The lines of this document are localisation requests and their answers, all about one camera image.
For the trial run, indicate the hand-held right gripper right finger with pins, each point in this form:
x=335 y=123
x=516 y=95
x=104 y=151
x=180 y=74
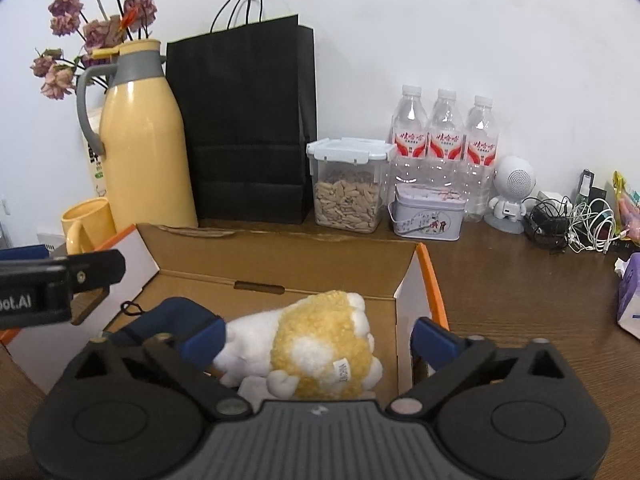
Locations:
x=435 y=342

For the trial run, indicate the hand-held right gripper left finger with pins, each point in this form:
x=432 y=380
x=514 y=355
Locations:
x=202 y=340

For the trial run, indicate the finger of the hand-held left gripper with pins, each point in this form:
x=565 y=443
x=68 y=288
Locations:
x=97 y=270
x=25 y=252

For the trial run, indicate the red printed cardboard box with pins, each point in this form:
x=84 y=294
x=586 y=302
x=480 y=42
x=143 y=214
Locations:
x=280 y=270

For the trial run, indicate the white and yellow plush toy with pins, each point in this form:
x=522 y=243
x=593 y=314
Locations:
x=310 y=345

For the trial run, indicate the yellow mug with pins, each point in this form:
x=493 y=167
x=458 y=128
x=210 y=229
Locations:
x=92 y=220

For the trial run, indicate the white milk carton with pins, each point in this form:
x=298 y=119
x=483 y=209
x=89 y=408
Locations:
x=97 y=170

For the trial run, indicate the yellow thermos jug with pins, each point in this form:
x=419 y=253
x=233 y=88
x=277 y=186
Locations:
x=145 y=160

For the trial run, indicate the pale printed tin box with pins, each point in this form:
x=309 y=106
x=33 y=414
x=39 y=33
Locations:
x=427 y=217

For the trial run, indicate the clear seed container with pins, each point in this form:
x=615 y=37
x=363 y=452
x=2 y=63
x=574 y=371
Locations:
x=345 y=200

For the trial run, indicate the white robot speaker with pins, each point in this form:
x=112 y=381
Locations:
x=515 y=180

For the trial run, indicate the white power adapter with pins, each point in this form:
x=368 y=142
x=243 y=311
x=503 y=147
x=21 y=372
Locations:
x=552 y=196

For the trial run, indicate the clear water bottle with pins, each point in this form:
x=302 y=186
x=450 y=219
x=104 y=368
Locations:
x=446 y=122
x=482 y=160
x=409 y=120

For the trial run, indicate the purple tissue pack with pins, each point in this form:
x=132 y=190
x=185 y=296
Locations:
x=631 y=295

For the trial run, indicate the black paper bag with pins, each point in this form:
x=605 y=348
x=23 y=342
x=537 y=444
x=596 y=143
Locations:
x=245 y=125

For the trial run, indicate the dried pink flower bouquet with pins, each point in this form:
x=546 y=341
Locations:
x=100 y=32

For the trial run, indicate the colourful snack packet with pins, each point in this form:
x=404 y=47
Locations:
x=630 y=210

